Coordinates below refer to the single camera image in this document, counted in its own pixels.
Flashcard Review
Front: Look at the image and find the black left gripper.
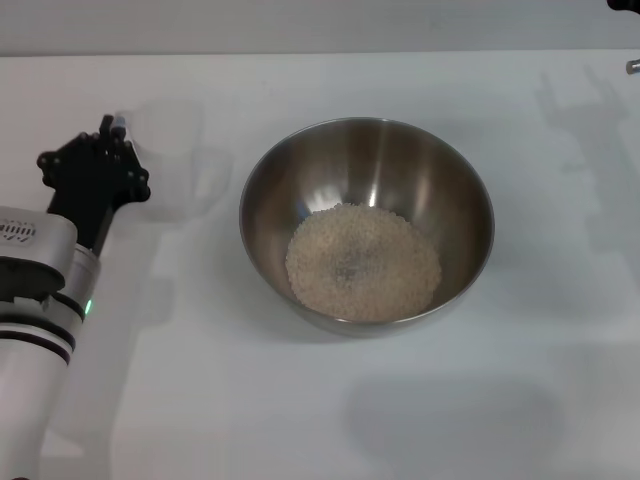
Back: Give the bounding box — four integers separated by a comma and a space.
35, 114, 152, 254

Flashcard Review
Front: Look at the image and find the clear plastic measuring cup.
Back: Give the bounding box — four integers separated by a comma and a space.
118, 98, 236, 222

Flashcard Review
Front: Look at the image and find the stainless steel bowl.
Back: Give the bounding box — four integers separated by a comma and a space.
238, 116, 496, 337

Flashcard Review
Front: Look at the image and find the white rice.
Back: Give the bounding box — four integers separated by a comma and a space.
284, 203, 444, 323

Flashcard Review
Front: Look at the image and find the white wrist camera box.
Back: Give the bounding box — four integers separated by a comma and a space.
0, 204, 79, 304

